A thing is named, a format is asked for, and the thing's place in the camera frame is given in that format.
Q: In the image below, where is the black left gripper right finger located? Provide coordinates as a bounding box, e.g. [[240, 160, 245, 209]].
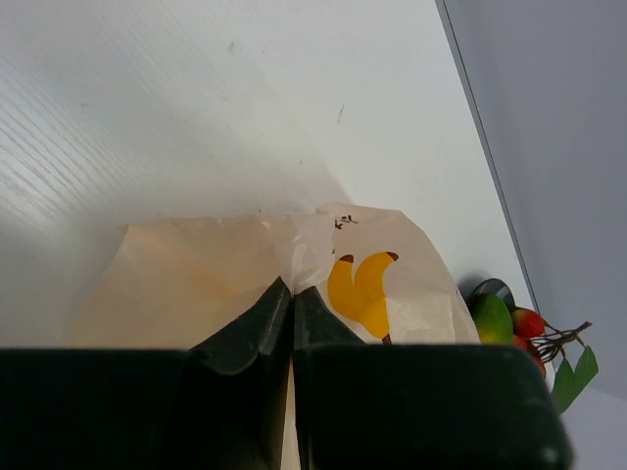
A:
[[292, 287, 364, 469]]

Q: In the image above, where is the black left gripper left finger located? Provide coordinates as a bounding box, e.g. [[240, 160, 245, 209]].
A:
[[190, 278, 293, 469]]

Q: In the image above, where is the translucent orange plastic bag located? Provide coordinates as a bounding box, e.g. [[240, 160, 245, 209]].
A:
[[62, 204, 479, 469]]

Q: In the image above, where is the green fake lime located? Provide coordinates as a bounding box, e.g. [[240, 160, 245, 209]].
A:
[[470, 294, 513, 345]]

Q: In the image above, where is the red fake cherry bunch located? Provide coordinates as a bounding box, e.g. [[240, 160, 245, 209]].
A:
[[510, 307, 600, 414]]

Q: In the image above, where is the brown rimmed ceramic plate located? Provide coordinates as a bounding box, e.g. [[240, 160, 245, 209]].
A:
[[467, 278, 516, 311]]

